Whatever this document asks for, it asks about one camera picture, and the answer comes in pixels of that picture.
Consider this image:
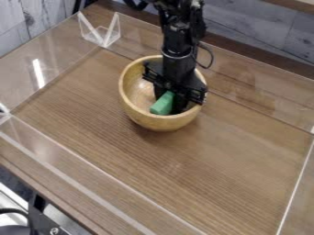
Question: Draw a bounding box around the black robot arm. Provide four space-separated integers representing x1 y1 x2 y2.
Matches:
123 0 214 116

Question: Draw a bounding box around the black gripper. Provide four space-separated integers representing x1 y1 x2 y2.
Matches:
141 50 207 115

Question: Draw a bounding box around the black table leg bracket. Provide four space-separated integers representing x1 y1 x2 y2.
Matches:
28 194 69 235

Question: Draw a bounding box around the green rectangular stick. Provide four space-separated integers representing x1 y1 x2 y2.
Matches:
149 91 173 116

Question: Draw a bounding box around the black cable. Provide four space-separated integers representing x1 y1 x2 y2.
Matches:
0 207 37 235

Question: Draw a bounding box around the wooden bowl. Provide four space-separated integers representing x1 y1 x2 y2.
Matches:
117 55 201 132

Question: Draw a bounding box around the clear acrylic corner bracket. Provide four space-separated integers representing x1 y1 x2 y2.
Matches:
77 12 121 49

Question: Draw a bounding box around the clear acrylic tray wall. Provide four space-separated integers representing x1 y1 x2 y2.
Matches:
0 14 314 235

